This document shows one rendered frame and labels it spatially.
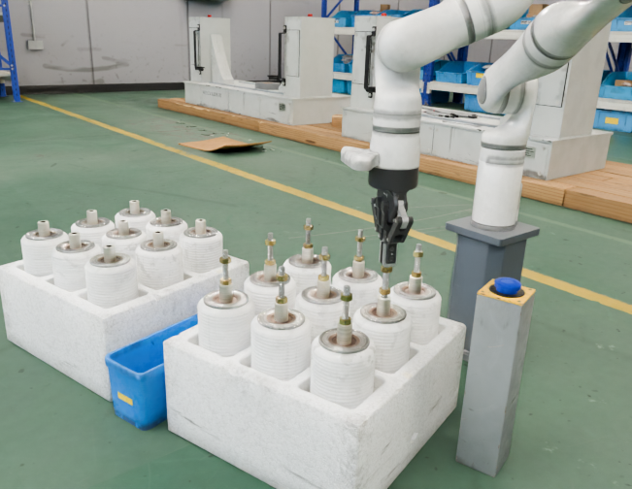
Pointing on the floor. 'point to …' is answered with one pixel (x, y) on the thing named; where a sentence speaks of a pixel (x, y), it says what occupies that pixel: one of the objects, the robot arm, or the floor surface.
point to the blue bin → (143, 376)
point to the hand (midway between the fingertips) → (387, 252)
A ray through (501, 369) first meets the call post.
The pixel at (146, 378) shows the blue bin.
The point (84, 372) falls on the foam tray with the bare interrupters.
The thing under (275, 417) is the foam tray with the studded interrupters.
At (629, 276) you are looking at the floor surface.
